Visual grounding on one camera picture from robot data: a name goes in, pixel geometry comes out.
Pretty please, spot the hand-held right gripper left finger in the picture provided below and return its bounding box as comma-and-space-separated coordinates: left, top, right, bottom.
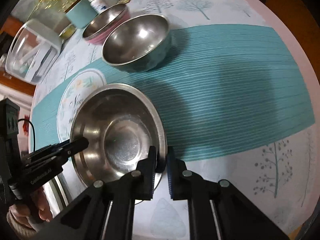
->
37, 146, 157, 240

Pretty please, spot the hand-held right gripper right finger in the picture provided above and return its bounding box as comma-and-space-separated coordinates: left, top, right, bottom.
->
167, 146, 290, 240

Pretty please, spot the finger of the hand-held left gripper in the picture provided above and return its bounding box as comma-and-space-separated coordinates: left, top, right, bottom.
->
22, 153, 73, 172
23, 137, 90, 162

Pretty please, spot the large steel bowl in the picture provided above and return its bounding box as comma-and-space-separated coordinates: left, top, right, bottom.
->
69, 83, 168, 193

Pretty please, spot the person's left forearm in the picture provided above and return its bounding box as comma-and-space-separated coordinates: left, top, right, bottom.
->
6, 209, 38, 237

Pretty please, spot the person's left hand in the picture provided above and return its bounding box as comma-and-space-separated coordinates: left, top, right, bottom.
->
14, 187, 54, 225

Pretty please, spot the floral print white plate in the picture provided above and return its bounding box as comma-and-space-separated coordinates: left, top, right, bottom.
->
57, 70, 108, 143

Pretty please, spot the white storage box clear lid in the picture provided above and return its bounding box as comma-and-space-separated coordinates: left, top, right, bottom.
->
5, 18, 64, 86

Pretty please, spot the teal striped placemat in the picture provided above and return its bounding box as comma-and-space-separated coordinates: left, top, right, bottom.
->
31, 24, 316, 162

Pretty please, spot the small yellow jar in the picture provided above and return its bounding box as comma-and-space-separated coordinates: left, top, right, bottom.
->
58, 23, 77, 40

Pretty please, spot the green steel bowl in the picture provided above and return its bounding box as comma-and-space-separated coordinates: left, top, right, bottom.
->
102, 14, 173, 73

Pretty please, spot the pink steel bowl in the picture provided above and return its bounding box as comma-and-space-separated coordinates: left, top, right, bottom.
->
82, 3, 130, 44

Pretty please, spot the teal canister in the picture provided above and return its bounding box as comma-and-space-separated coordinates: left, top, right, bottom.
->
65, 0, 97, 29

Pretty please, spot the white pill bottle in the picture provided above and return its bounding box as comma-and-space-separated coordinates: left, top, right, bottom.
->
88, 0, 111, 13

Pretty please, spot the black cable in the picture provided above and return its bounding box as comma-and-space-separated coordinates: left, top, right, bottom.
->
17, 118, 36, 153

